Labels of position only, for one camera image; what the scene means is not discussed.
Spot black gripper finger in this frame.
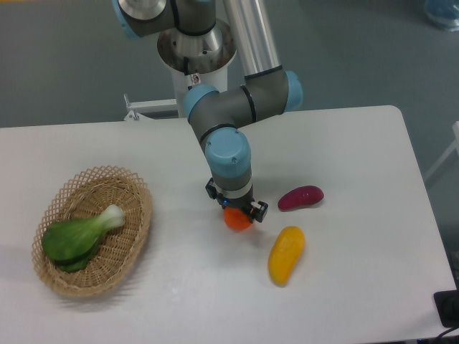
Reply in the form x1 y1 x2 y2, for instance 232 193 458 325
242 200 268 223
205 178 219 200

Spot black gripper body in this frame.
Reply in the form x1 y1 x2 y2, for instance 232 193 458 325
216 191 254 212

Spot orange fruit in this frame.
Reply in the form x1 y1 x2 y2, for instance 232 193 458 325
223 207 252 231

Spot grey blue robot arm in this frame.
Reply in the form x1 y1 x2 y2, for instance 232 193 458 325
112 1 303 222

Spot yellow mango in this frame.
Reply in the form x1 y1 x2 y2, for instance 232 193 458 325
268 226 306 287

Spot purple sweet potato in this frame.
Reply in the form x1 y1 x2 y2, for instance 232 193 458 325
278 186 324 211

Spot woven wicker basket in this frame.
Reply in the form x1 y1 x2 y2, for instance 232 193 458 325
32 166 152 297

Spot green bok choy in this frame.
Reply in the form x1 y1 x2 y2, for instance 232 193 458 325
41 204 126 272

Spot black device at edge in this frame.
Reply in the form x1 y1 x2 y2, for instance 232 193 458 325
433 290 458 328

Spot blue bag in background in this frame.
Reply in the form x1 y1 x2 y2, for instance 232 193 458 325
424 0 458 32

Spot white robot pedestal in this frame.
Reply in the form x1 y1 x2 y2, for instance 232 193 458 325
123 17 238 121

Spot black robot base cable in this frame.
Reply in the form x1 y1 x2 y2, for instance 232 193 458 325
183 57 197 90

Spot white furniture frame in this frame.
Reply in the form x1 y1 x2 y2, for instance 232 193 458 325
423 121 458 186

